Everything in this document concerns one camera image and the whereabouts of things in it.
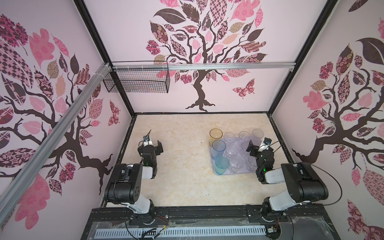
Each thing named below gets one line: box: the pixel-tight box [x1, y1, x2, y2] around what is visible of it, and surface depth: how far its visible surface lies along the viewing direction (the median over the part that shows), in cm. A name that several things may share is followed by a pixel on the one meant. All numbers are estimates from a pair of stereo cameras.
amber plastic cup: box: [209, 128, 223, 147], surface depth 93 cm
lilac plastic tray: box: [209, 137, 257, 176], surface depth 92 cm
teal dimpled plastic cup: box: [215, 156, 230, 175], surface depth 91 cm
